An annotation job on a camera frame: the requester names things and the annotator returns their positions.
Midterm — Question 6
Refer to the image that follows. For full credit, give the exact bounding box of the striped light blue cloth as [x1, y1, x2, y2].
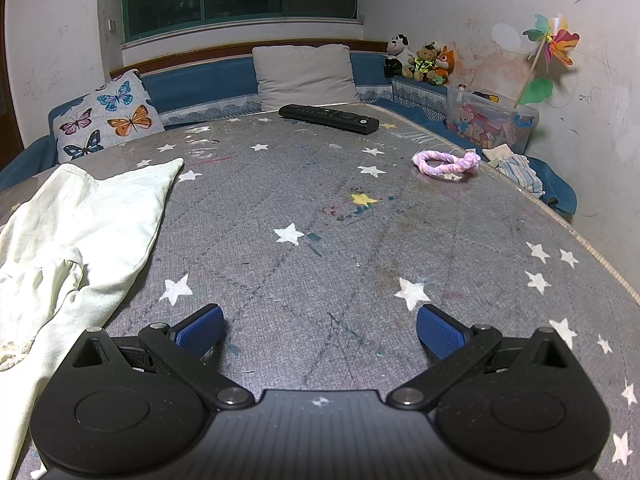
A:
[497, 154, 546, 198]

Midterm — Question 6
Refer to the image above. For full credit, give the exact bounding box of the clear plastic toy box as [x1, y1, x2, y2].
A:
[445, 85, 541, 156]

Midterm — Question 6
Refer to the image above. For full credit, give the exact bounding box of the grey star-print table cover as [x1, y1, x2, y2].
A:
[0, 102, 640, 480]

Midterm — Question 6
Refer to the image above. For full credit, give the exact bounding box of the plain grey pillow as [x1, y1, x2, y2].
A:
[251, 44, 361, 112]

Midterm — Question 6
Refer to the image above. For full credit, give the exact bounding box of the blue sofa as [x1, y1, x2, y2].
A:
[0, 51, 578, 218]

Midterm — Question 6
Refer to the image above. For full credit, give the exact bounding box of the small cream cloth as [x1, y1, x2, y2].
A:
[482, 143, 513, 166]

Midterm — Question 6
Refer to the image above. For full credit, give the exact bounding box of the orange fox plush toy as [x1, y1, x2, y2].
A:
[427, 46, 456, 86]

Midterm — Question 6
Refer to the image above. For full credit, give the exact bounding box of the panda plush toy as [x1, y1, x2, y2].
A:
[384, 33, 418, 79]

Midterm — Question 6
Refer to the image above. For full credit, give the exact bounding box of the pink braided ring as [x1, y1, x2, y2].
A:
[411, 149, 482, 182]

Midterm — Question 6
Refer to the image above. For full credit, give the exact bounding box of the butterfly print pillow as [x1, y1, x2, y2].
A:
[48, 69, 166, 164]

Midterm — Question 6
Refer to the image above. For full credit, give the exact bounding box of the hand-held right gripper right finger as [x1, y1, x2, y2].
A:
[387, 304, 571, 411]

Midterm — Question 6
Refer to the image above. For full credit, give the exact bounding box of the black remote control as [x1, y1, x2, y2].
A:
[278, 103, 381, 135]

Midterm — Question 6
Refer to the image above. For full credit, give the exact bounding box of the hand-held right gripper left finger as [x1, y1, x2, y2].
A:
[65, 304, 255, 411]

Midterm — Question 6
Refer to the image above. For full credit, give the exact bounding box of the colourful pinwheel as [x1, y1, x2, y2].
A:
[512, 13, 581, 109]

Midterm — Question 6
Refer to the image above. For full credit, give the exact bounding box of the cream white garment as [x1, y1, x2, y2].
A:
[0, 157, 185, 480]

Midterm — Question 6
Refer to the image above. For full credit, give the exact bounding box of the brown bear plush toy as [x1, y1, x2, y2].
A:
[411, 42, 441, 84]

